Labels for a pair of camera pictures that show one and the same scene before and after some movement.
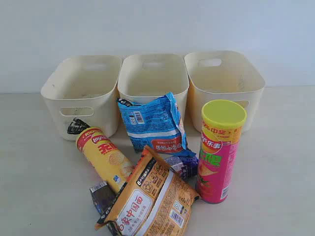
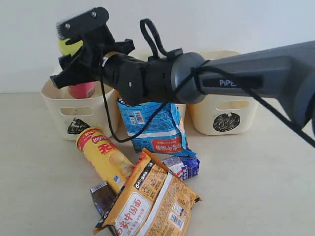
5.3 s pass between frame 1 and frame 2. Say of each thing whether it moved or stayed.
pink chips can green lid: moved
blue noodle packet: stayed
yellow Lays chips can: stayed
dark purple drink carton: stayed
